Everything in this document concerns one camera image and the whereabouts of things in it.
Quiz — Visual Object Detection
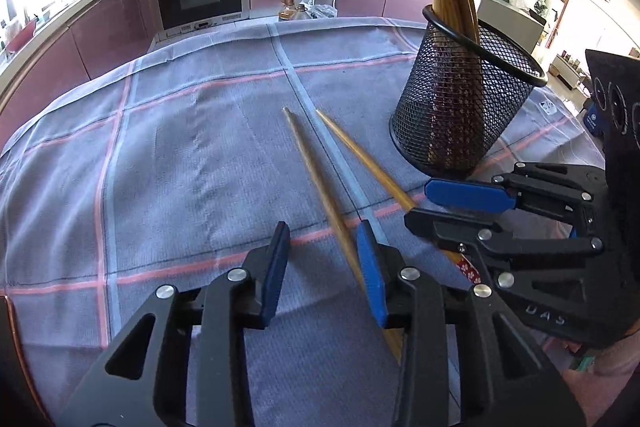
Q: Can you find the blue white container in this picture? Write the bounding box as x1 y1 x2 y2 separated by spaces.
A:
582 104 606 138

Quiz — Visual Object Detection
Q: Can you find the smartphone with gold edge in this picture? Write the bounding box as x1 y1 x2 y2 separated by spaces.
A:
0 294 53 427

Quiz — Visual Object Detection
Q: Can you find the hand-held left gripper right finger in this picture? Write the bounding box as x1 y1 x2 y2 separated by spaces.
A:
356 219 586 427

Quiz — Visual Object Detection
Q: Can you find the cooking oil bottle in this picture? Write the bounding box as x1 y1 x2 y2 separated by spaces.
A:
278 0 311 22

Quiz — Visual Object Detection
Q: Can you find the grey checked tablecloth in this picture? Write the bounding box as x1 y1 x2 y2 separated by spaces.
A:
0 14 608 427

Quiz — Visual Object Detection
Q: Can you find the wooden chopstick red patterned end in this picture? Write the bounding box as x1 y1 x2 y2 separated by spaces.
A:
282 107 403 364
315 108 482 285

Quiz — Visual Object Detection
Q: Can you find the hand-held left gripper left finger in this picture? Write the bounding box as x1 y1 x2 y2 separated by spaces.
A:
57 221 292 427

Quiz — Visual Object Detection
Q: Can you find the pink basin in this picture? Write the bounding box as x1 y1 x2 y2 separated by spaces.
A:
5 18 39 54

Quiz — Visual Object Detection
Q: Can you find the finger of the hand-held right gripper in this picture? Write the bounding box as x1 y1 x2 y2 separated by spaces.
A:
424 162 608 228
404 207 604 259

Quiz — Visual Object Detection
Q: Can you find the person's right forearm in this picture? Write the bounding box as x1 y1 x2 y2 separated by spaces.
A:
565 332 640 379

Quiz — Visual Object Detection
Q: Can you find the black mesh utensil holder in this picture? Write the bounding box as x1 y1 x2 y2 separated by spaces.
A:
389 4 549 180

